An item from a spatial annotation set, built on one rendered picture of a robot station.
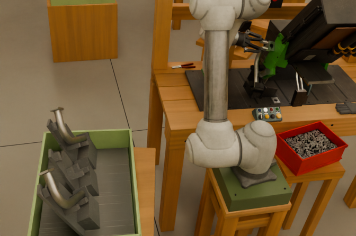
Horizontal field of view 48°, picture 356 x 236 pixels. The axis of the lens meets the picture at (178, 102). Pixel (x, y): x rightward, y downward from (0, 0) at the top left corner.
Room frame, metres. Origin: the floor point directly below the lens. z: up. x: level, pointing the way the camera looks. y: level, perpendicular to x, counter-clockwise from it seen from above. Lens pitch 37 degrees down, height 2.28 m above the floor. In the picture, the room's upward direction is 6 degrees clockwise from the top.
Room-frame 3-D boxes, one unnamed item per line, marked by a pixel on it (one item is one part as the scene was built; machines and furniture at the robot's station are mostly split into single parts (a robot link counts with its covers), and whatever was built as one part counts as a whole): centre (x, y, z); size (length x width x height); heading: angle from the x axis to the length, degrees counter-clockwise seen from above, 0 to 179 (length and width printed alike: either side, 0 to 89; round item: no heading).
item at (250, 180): (1.34, -0.39, 0.96); 0.22 x 0.18 x 0.06; 116
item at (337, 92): (2.13, -0.61, 0.89); 1.10 x 0.42 x 0.02; 106
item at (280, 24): (2.29, -0.67, 1.07); 0.30 x 0.18 x 0.34; 106
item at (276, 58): (2.05, -0.55, 1.17); 0.13 x 0.12 x 0.20; 106
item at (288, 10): (2.48, -0.51, 1.23); 1.30 x 0.05 x 0.09; 106
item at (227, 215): (1.33, -0.37, 0.83); 0.32 x 0.32 x 0.04; 17
